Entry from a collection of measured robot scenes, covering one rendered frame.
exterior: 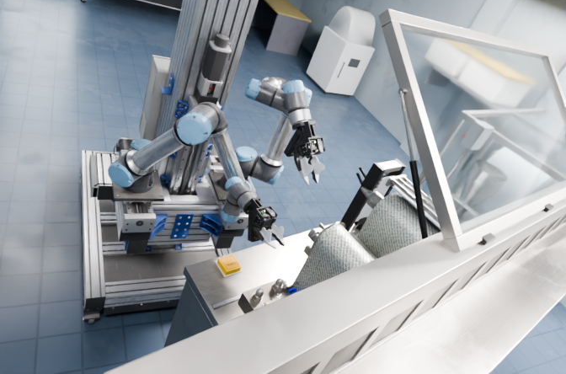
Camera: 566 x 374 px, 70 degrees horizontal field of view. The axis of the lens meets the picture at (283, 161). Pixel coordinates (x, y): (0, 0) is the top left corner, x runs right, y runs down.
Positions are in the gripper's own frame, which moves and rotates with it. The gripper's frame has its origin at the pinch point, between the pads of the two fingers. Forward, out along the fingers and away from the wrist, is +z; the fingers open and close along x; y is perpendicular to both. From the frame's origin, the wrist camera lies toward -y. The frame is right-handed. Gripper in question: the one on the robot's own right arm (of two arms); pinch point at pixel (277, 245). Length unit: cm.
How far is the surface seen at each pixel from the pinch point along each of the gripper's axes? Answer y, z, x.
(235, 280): -19.0, -3.4, -10.5
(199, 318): -28.8, 1.1, -25.9
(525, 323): 35, 69, 21
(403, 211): 31.2, 22.3, 27.9
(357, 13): 13, -327, 384
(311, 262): 8.3, 15.9, -0.1
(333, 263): 15.6, 23.0, -0.1
